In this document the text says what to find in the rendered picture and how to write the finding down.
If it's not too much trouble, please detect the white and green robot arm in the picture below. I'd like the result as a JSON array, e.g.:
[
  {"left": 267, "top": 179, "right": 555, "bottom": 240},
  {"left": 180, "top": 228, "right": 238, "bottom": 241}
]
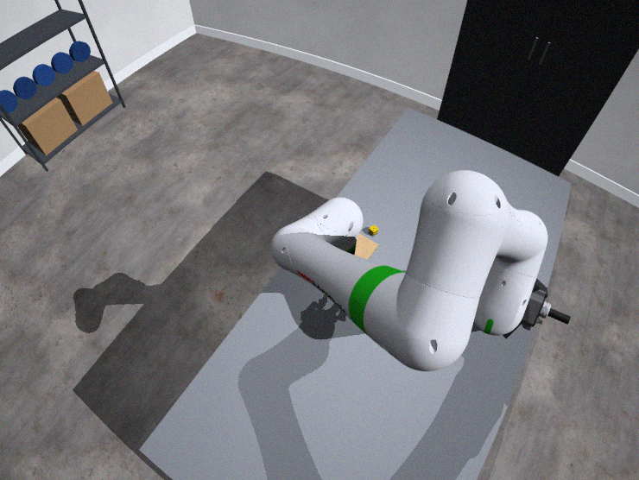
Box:
[{"left": 271, "top": 170, "right": 571, "bottom": 371}]

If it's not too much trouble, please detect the tan square mat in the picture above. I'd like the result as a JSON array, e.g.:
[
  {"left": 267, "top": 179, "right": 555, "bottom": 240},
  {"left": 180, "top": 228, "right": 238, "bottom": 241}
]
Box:
[{"left": 355, "top": 234, "right": 379, "bottom": 259}]

